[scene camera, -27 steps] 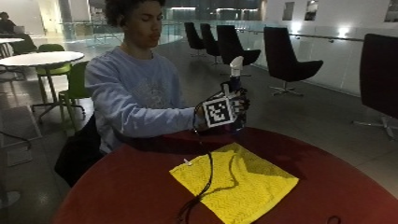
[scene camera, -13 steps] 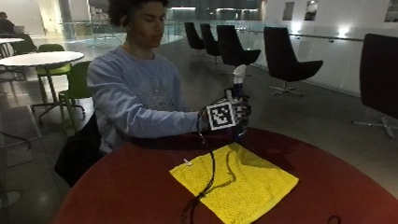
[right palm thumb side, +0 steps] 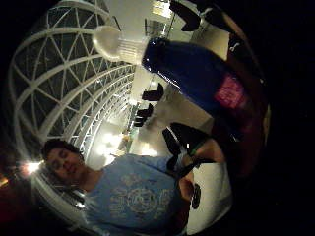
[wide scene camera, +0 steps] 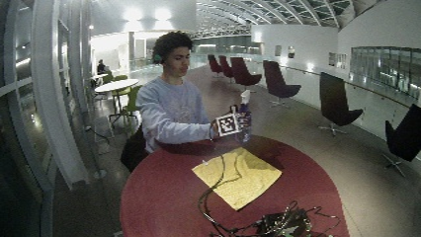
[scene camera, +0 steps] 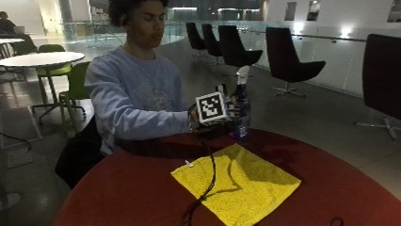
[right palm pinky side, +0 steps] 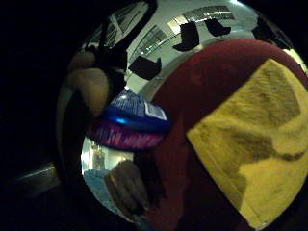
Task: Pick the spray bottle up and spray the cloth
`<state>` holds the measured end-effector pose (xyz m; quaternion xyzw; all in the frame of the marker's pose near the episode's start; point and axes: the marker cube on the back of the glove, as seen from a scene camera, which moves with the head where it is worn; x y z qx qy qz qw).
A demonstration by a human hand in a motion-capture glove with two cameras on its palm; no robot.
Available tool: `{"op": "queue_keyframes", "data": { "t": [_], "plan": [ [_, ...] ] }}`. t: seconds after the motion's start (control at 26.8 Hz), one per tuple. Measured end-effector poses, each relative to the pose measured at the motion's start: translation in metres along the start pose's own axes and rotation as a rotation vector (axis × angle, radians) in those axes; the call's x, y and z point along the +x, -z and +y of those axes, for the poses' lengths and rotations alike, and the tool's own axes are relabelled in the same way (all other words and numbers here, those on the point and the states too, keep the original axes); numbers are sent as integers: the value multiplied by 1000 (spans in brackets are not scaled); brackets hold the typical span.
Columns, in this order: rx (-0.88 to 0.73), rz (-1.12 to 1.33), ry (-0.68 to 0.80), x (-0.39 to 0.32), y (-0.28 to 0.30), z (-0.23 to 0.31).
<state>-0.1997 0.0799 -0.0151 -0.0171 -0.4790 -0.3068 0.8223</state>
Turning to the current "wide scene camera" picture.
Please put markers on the blue spray bottle white nozzle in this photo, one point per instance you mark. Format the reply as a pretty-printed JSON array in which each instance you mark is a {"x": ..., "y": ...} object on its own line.
[{"x": 244, "y": 108}]

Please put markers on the white marker cube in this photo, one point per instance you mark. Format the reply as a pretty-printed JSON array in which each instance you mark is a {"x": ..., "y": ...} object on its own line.
[{"x": 228, "y": 124}]

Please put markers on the the person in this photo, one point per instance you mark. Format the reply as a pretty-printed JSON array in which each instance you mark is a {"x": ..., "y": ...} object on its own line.
[{"x": 171, "y": 108}]

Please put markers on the yellow cloth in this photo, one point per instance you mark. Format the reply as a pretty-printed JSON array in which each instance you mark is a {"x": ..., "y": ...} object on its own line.
[{"x": 239, "y": 179}]

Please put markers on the row of dark armchairs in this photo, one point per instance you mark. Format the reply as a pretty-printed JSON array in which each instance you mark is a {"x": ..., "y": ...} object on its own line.
[{"x": 336, "y": 105}]

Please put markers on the green chair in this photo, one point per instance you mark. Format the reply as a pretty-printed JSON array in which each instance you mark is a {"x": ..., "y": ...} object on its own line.
[
  {"x": 131, "y": 102},
  {"x": 119, "y": 88}
]

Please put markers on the black seat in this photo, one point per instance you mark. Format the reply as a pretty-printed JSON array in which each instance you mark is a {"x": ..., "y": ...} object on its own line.
[{"x": 133, "y": 148}]

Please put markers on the green headphones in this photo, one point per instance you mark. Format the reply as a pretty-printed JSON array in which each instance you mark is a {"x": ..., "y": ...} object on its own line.
[{"x": 157, "y": 58}]

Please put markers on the white round table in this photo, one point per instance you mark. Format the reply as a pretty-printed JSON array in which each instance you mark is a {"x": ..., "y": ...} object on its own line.
[{"x": 116, "y": 85}]

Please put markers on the white slanted column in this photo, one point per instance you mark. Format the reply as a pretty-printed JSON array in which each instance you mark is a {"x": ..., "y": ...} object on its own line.
[{"x": 55, "y": 98}]

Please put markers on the wall picture frame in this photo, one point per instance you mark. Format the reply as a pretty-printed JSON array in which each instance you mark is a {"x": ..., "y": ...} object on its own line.
[
  {"x": 291, "y": 52},
  {"x": 277, "y": 50}
]

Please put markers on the wall handrail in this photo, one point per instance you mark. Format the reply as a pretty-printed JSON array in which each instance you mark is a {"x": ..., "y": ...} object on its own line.
[{"x": 351, "y": 84}]

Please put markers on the wall picture panel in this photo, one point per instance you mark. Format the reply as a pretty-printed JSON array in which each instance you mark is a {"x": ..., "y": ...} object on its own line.
[{"x": 337, "y": 60}]

